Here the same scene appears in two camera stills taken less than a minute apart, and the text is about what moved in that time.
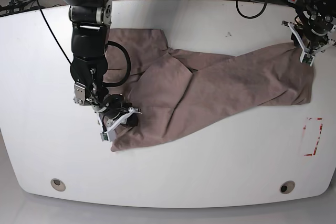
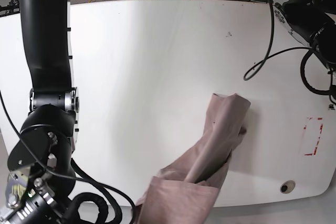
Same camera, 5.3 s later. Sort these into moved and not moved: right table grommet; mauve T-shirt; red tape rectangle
Moved: mauve T-shirt
Not moved: right table grommet; red tape rectangle
